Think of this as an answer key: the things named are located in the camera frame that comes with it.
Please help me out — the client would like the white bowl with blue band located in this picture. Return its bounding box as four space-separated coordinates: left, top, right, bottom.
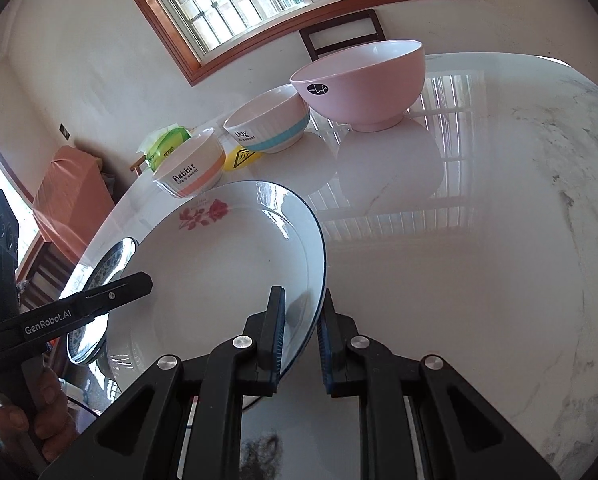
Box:
223 85 311 154

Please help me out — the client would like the wooden framed barred window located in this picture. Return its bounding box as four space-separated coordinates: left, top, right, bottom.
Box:
108 0 481 86

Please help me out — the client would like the white bowl with orange band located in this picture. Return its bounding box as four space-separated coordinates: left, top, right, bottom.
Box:
152 127 225 201

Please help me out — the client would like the light wooden chair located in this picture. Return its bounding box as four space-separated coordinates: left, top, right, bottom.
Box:
129 152 153 177

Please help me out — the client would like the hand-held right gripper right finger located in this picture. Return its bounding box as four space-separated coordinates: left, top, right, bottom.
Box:
316 287 562 480

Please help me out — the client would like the white plate with rose print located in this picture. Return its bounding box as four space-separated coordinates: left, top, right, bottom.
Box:
105 180 328 408

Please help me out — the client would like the person's left hand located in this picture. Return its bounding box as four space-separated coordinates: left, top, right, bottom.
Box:
0 365 76 462

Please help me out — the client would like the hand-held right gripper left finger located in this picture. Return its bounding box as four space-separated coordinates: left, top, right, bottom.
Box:
41 286 287 480

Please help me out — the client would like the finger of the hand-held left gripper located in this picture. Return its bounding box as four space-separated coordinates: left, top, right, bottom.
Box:
80 271 154 314

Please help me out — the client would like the blue patterned rim plate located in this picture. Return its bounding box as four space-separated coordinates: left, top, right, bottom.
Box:
60 238 140 365

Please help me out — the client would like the dark wooden bench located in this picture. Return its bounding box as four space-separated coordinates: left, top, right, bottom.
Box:
16 237 87 311

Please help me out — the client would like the large pink bowl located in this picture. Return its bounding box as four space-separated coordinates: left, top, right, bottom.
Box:
289 39 426 133

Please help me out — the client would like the round yellow warning sticker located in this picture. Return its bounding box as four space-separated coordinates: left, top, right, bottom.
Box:
222 145 265 173

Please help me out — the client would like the green tissue pack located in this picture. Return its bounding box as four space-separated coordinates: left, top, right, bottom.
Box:
138 122 195 171

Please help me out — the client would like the dark wooden chair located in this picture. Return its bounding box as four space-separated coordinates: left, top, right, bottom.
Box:
299 8 386 61

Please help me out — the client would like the orange cloth cover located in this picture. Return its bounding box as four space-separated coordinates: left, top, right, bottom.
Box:
31 146 117 256

